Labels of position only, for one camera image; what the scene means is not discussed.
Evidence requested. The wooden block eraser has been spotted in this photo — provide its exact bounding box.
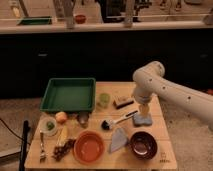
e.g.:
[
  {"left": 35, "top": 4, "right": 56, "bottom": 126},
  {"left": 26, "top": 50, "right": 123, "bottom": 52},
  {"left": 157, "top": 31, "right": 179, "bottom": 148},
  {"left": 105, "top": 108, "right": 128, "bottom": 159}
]
[{"left": 113, "top": 96, "right": 134, "bottom": 109}]

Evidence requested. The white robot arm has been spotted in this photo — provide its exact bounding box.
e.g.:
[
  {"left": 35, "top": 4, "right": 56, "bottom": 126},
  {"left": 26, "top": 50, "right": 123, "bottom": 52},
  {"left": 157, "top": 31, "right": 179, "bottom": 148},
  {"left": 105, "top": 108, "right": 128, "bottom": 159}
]
[{"left": 132, "top": 61, "right": 213, "bottom": 131}]

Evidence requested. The dark brown bowl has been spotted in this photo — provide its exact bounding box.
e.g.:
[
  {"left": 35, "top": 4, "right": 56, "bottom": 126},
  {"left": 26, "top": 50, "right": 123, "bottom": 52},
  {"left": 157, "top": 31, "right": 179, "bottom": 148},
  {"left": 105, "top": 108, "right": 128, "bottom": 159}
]
[{"left": 130, "top": 131, "right": 158, "bottom": 160}]

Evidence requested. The red orange bowl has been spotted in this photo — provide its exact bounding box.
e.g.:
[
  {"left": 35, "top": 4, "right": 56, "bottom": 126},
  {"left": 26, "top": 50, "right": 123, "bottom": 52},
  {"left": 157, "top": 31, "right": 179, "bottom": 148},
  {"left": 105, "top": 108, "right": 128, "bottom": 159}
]
[{"left": 73, "top": 131, "right": 105, "bottom": 165}]

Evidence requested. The small clear glass bowl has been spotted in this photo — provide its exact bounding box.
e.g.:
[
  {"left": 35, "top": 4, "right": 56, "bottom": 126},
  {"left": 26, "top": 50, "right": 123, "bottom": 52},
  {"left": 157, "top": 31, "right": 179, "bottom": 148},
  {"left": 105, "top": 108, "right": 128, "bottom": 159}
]
[{"left": 39, "top": 117, "right": 58, "bottom": 136}]

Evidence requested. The background red bowl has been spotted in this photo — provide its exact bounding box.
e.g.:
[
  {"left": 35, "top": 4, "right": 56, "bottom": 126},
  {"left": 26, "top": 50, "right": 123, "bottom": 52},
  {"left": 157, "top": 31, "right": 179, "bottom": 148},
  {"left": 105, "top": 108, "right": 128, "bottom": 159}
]
[{"left": 75, "top": 15, "right": 86, "bottom": 24}]

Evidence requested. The blue sponge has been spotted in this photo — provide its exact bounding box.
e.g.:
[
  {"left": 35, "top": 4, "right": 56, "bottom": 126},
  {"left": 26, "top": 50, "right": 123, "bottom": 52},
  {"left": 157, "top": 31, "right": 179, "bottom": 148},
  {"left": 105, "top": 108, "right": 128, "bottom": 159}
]
[{"left": 133, "top": 114, "right": 153, "bottom": 127}]

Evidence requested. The light blue cloth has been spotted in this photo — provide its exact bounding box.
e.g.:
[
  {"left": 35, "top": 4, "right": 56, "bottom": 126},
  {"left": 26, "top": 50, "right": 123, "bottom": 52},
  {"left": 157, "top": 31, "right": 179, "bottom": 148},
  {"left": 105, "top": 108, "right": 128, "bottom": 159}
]
[{"left": 109, "top": 128, "right": 128, "bottom": 153}]

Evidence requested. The green plastic cup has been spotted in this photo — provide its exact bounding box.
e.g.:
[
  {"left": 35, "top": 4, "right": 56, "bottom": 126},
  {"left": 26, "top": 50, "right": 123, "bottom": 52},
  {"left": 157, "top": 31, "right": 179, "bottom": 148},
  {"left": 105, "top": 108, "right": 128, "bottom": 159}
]
[{"left": 98, "top": 93, "right": 110, "bottom": 108}]

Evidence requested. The black and white brush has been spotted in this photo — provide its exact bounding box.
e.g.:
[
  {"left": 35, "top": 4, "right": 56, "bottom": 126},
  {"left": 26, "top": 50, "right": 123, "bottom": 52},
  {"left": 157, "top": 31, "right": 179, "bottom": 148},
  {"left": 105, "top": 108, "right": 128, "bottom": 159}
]
[{"left": 101, "top": 110, "right": 137, "bottom": 130}]

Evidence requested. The green plastic tray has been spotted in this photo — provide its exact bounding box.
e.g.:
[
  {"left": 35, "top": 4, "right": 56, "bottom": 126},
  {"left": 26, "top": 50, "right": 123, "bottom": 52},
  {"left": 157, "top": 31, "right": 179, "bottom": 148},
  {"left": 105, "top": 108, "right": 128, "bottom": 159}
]
[{"left": 40, "top": 78, "right": 96, "bottom": 113}]

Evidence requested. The orange fruit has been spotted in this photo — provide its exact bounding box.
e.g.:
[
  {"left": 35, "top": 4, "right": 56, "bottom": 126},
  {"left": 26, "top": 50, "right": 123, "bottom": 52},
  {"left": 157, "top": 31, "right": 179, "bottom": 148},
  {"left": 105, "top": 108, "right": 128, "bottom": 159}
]
[{"left": 55, "top": 112, "right": 68, "bottom": 124}]

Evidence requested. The yellow corn cob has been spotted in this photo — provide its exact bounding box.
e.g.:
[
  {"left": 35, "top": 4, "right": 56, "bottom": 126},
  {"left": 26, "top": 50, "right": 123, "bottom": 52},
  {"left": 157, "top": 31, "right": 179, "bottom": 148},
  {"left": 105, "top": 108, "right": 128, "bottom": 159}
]
[{"left": 57, "top": 126, "right": 68, "bottom": 147}]

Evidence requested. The brown grape bunch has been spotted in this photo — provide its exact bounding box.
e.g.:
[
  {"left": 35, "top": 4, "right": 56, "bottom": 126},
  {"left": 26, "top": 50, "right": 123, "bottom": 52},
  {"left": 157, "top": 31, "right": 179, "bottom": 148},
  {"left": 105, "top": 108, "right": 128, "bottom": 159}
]
[{"left": 53, "top": 139, "right": 75, "bottom": 161}]

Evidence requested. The metal fork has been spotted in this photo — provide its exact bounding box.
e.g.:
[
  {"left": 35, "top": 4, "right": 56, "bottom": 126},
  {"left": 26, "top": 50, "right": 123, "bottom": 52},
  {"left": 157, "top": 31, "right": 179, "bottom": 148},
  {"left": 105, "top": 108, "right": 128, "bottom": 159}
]
[{"left": 40, "top": 132, "right": 46, "bottom": 162}]

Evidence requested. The black stand pole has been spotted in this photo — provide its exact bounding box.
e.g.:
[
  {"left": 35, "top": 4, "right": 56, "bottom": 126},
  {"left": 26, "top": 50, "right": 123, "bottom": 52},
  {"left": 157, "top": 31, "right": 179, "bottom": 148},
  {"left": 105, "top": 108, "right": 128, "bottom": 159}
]
[{"left": 18, "top": 120, "right": 30, "bottom": 171}]

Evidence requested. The background green tray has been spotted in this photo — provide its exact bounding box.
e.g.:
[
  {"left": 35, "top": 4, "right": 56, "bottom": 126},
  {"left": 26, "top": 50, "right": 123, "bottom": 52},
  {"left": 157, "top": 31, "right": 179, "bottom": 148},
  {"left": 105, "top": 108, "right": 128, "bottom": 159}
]
[{"left": 18, "top": 16, "right": 52, "bottom": 26}]

